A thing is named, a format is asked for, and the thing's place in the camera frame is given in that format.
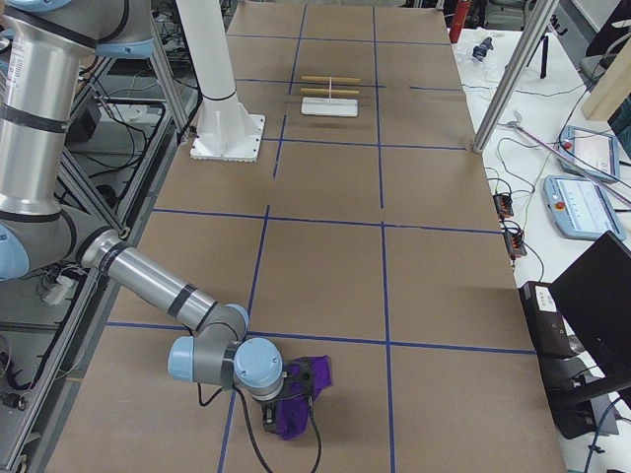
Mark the near teach pendant tablet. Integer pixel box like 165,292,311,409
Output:
543,175,626,240

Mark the reacher grabber tool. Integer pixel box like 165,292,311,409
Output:
502,108,631,208

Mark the teach pendant tablet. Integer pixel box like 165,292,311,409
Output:
557,125,620,183
543,175,626,240

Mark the purple towel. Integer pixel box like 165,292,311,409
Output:
274,355,332,440

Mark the red cylinder bottle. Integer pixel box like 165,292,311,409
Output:
449,0,471,44

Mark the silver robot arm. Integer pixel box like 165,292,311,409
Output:
1,1,328,423

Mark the aluminium frame post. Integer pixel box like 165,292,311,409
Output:
472,0,559,154

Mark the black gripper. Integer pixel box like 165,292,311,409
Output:
261,375,311,419

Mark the white wooden towel rack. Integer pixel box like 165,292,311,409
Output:
300,75,362,118

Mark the folded blue umbrella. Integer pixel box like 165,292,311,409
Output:
471,36,494,62

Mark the black monitor stand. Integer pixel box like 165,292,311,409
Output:
519,232,630,439

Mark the far teach pendant tablet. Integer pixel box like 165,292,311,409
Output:
557,125,620,183

